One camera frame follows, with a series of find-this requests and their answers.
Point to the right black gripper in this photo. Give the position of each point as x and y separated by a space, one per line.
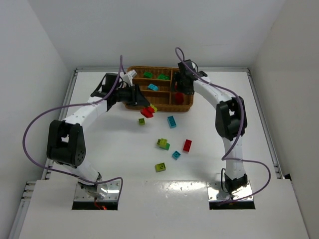
181 87

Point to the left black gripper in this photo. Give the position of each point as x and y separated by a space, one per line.
134 95

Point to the dark green lego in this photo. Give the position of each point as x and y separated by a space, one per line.
163 77

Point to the red base lego brick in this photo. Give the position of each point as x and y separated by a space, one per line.
146 112

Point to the cyan rounded lego brick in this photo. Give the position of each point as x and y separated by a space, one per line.
153 87

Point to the red rounded lego brick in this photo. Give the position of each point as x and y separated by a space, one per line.
179 98

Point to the small lime lego brick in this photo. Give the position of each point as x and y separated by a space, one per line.
142 121

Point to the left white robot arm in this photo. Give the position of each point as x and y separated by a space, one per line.
66 140

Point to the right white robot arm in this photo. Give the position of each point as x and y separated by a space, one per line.
230 119

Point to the brown wicker divided tray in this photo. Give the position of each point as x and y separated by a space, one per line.
164 98

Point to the long cyan lego brick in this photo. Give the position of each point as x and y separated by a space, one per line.
171 122

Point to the lime green stacked lego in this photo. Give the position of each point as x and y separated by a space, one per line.
163 144

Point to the small cyan lego brick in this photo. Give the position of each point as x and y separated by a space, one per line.
176 155

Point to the lime lego brick front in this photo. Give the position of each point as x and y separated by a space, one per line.
160 167

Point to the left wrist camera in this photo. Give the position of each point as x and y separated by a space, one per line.
128 77

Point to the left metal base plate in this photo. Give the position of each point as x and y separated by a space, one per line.
107 192

